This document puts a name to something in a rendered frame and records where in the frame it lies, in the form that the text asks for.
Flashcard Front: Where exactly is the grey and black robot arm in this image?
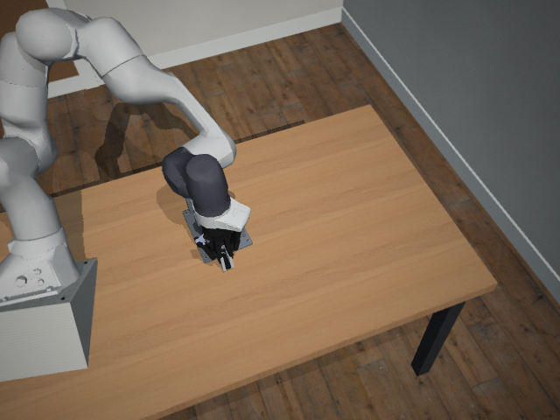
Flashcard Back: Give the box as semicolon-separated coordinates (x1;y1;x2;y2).
0;8;251;306

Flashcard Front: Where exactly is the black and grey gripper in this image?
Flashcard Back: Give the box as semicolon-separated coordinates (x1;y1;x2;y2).
194;226;241;271

